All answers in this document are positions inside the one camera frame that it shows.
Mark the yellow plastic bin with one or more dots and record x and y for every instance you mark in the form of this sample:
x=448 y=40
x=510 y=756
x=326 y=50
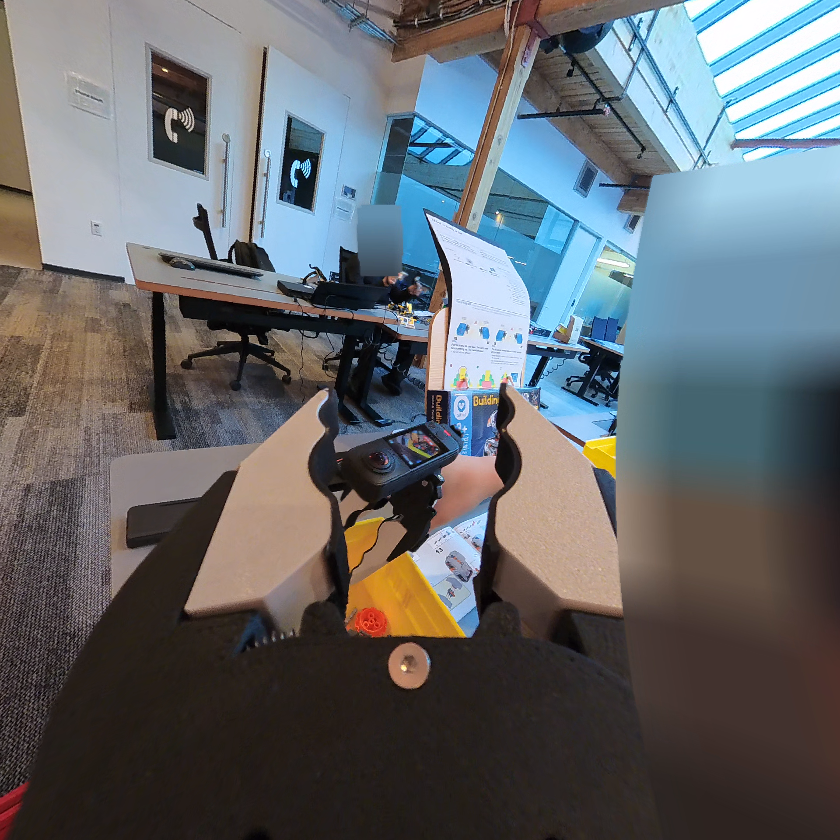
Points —
x=407 y=597

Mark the blue robot kit box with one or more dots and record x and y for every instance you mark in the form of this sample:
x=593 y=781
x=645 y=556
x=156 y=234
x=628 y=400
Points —
x=473 y=418

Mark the black office chair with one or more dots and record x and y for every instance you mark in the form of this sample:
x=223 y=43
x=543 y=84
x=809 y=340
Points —
x=236 y=335

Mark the door with phone sign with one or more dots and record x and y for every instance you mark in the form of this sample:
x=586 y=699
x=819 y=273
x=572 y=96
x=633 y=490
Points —
x=177 y=112
x=302 y=164

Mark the open instruction manual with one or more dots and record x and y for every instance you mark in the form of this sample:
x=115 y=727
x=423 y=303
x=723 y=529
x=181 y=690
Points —
x=453 y=558

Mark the white standing board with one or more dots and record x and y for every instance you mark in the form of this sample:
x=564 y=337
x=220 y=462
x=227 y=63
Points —
x=479 y=302

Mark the black rectangular power bank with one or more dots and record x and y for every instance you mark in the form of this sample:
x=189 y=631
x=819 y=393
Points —
x=158 y=521

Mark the person's right forearm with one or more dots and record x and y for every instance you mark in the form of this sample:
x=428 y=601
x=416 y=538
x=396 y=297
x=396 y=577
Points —
x=470 y=492

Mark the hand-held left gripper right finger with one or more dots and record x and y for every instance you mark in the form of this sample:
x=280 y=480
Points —
x=558 y=538

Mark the pile of building block parts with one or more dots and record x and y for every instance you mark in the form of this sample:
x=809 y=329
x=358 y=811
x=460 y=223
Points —
x=372 y=620

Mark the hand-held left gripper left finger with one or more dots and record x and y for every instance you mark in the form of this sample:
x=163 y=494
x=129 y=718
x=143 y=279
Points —
x=269 y=525

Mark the grey desk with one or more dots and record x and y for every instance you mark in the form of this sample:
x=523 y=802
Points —
x=171 y=473

